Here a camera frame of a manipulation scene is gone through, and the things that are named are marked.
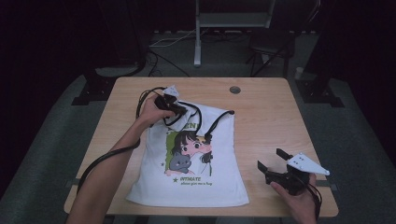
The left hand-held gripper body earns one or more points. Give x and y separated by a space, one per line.
165 101

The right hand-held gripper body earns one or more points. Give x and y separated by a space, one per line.
306 165

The white printed tank top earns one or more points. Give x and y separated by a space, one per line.
193 193

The person's left hand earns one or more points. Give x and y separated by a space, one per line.
152 113

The person's right hand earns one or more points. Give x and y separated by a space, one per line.
300 205

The grey tape strip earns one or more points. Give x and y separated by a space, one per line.
330 185
72 182

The grey round table grommet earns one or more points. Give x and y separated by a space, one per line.
235 90

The grey round floor base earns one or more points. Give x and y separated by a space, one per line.
113 71

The black stand base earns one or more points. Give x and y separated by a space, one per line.
93 91
317 93

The white metal stand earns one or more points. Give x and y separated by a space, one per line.
197 37

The small white cup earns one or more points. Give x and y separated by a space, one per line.
299 73

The black chair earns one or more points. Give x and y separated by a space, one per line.
271 42

